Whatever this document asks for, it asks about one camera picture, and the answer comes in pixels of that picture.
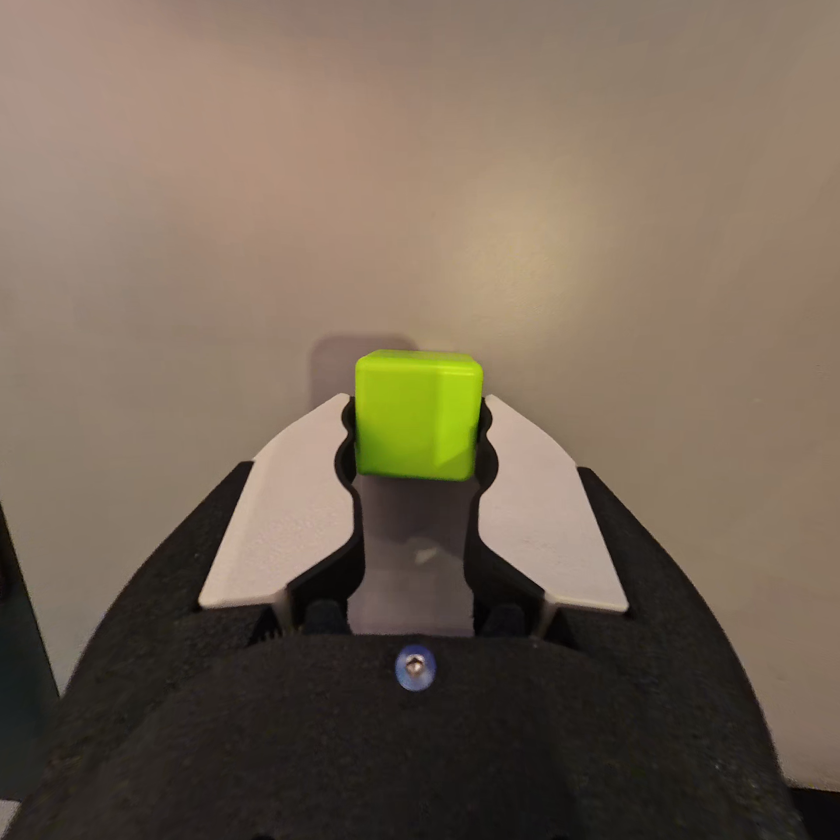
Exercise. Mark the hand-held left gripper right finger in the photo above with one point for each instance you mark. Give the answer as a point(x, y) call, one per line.
point(554, 525)

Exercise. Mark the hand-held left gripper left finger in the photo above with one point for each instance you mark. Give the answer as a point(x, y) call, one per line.
point(278, 525)

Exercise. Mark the green magnetic cube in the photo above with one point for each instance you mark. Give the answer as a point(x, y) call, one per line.
point(418, 414)

